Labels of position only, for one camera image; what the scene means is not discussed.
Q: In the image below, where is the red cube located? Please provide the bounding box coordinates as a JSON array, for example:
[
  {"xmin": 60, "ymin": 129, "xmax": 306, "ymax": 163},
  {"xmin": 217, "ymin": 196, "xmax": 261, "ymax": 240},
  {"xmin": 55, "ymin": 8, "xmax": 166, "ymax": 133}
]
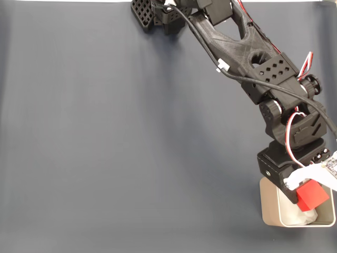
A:
[{"xmin": 296, "ymin": 179, "xmax": 330, "ymax": 212}]

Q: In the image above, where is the beige metal box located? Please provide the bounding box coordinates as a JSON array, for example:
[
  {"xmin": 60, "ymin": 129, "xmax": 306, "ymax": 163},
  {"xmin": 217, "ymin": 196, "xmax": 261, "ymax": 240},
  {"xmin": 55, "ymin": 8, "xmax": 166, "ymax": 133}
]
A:
[{"xmin": 259, "ymin": 177, "xmax": 337, "ymax": 228}]

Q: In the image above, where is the white crumpled paper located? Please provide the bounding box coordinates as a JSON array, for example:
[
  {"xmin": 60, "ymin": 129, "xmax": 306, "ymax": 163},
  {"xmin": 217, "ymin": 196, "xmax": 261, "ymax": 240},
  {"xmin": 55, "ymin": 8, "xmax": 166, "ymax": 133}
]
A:
[{"xmin": 279, "ymin": 188, "xmax": 319, "ymax": 226}]

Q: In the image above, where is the grey table mat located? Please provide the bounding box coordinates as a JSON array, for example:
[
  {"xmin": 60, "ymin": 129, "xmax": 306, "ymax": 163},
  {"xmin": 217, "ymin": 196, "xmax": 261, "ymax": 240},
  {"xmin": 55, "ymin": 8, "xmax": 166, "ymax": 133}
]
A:
[{"xmin": 0, "ymin": 2, "xmax": 337, "ymax": 253}]

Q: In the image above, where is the red white black servo wire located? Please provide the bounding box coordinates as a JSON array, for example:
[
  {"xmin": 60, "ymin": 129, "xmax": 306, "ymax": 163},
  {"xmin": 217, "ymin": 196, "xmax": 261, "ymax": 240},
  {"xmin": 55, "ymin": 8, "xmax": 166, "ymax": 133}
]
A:
[
  {"xmin": 231, "ymin": 0, "xmax": 314, "ymax": 81},
  {"xmin": 285, "ymin": 112, "xmax": 308, "ymax": 169}
]

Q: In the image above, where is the white wrist camera board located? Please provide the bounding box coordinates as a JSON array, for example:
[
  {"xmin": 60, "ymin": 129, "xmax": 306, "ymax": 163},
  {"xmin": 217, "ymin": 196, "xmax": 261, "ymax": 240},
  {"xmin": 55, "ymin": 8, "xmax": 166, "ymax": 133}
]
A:
[{"xmin": 285, "ymin": 150, "xmax": 337, "ymax": 191}]

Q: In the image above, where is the black camera cable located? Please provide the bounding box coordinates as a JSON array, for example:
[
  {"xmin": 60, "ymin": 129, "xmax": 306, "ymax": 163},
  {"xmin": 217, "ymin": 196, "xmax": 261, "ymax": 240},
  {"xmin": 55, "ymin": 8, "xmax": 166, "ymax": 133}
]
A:
[{"xmin": 164, "ymin": 4, "xmax": 337, "ymax": 140}]

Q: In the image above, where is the white cable clip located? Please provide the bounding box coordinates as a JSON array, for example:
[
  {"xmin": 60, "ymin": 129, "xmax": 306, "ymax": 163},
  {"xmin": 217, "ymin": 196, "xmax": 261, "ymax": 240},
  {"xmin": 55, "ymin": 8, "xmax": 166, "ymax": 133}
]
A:
[{"xmin": 215, "ymin": 59, "xmax": 230, "ymax": 73}]

